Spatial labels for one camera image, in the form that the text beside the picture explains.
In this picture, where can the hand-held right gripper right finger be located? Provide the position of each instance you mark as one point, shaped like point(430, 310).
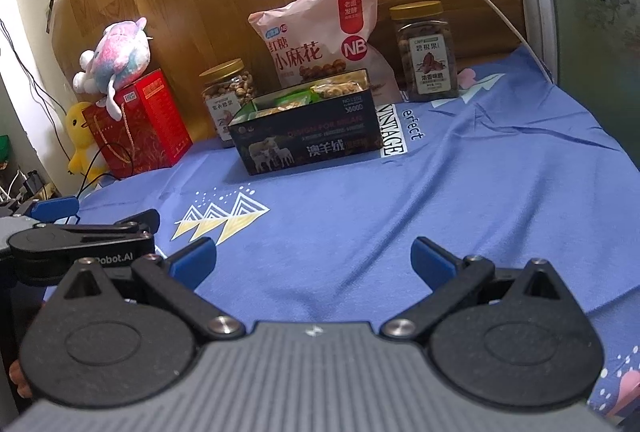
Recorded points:
point(432, 259)

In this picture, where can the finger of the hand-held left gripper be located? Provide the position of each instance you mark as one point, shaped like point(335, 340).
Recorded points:
point(135, 221)
point(52, 208)

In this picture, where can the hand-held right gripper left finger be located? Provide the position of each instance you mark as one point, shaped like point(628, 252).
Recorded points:
point(192, 262)

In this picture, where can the black tin box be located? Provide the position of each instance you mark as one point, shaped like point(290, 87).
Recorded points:
point(310, 136)

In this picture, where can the light green pastry packet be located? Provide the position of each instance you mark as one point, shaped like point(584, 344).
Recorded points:
point(295, 99)

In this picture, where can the clear seed packet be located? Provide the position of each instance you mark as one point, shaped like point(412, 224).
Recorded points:
point(340, 89)

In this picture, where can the person's left hand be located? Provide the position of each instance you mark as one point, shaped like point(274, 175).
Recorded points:
point(19, 379)

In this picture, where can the black charger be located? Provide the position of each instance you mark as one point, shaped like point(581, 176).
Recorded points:
point(32, 184)

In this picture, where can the green bag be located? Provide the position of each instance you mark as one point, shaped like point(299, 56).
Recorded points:
point(4, 149)

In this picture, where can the yellow duck plush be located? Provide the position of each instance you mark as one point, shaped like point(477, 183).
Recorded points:
point(80, 126)

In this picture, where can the blue printed blanket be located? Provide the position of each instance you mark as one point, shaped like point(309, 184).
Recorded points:
point(475, 171)

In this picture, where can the red gift box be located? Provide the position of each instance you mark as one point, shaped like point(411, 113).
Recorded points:
point(160, 121)

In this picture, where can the cashew nut jar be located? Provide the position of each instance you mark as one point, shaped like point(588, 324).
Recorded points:
point(227, 86)

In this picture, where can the pink blue plush toy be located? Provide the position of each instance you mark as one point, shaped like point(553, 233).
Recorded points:
point(122, 51)

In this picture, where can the pecan nut jar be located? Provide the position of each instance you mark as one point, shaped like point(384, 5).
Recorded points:
point(425, 56)

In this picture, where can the large pink snack bag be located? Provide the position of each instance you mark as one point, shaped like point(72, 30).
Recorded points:
point(325, 26)

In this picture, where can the dark wooden headboard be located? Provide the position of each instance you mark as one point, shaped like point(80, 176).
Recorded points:
point(490, 6)

